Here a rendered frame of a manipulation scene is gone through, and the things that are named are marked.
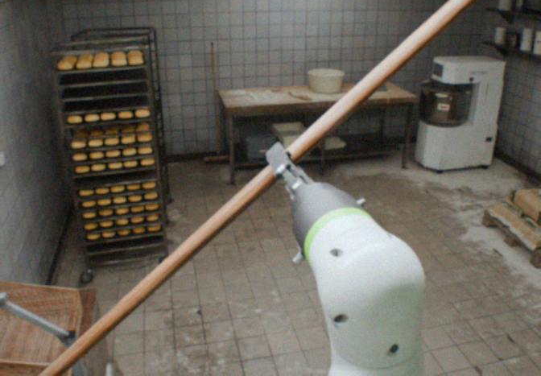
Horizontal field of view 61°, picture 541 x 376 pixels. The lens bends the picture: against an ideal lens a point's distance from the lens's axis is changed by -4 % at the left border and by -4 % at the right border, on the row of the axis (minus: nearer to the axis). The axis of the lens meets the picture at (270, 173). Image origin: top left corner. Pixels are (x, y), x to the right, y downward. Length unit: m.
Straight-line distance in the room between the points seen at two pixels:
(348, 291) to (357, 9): 5.78
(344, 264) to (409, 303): 0.07
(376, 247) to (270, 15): 5.44
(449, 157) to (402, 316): 5.50
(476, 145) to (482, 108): 0.45
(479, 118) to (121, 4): 4.27
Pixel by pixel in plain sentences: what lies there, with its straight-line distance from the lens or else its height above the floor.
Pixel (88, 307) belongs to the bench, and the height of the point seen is 0.58.
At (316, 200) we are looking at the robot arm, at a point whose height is 2.00.
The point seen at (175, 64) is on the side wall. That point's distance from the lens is 5.78.
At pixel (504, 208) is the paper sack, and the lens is 4.77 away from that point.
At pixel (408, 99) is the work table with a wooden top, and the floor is 0.87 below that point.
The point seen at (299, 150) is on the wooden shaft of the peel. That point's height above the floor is 1.98.
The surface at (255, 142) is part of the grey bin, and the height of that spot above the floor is 0.43.
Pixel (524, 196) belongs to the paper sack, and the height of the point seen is 0.43.
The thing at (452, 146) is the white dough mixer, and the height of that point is 0.35.
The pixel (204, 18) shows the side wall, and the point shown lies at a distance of 5.73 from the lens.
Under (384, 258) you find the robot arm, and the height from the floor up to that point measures 2.01.
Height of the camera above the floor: 2.26
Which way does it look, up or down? 23 degrees down
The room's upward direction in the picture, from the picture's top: straight up
